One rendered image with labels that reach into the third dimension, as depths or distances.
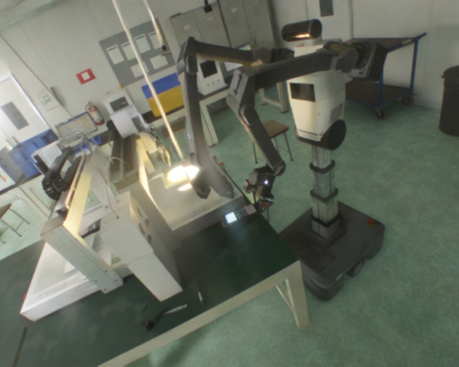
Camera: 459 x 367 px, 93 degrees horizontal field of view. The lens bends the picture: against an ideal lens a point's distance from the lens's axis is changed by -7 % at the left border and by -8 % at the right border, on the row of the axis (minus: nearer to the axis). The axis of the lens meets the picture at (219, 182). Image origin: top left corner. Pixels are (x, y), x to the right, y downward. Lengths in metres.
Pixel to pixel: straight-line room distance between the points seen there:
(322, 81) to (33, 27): 5.08
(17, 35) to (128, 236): 5.02
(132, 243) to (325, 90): 0.97
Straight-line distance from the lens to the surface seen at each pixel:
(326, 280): 1.64
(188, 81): 0.98
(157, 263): 1.02
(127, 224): 0.88
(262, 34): 5.60
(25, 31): 5.60
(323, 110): 1.14
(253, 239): 1.22
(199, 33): 5.09
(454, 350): 1.88
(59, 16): 5.48
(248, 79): 0.70
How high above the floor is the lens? 1.68
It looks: 34 degrees down
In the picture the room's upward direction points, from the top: 22 degrees counter-clockwise
